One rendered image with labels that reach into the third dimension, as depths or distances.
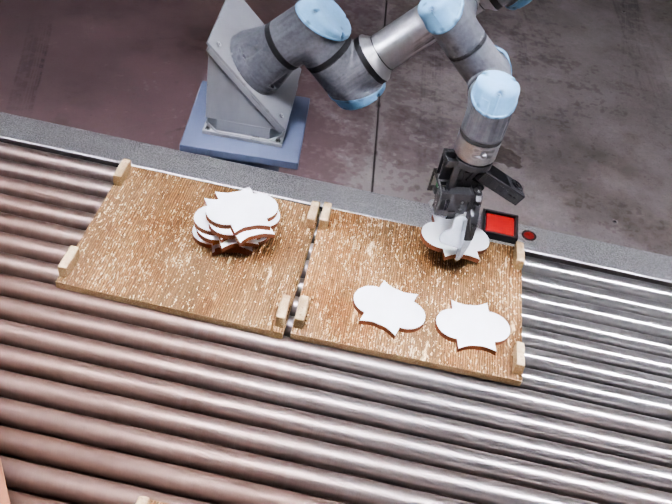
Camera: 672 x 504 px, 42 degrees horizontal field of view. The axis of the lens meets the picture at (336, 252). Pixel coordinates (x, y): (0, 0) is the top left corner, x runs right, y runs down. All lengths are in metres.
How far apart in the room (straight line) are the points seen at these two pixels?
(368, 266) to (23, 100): 2.27
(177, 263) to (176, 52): 2.44
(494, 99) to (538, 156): 2.31
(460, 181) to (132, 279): 0.61
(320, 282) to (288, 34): 0.57
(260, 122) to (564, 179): 1.92
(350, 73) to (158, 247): 0.59
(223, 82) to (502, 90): 0.73
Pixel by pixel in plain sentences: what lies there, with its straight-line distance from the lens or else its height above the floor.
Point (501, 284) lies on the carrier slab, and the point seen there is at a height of 0.94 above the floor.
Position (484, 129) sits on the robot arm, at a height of 1.28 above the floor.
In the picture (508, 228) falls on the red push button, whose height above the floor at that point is 0.93.
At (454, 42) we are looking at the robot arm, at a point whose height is 1.37.
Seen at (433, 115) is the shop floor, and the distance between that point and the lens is 3.84.
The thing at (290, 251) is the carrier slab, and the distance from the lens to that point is 1.68.
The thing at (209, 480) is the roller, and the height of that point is 0.92.
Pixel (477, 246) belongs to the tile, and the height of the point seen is 0.99.
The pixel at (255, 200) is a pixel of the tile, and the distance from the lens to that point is 1.66.
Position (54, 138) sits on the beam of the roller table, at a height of 0.92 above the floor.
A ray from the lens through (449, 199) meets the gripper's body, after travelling 1.58.
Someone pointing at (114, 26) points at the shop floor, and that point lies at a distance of 4.18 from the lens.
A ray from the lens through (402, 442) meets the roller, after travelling 1.45.
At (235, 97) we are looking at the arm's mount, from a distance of 1.99.
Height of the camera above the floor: 2.09
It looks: 43 degrees down
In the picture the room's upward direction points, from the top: 11 degrees clockwise
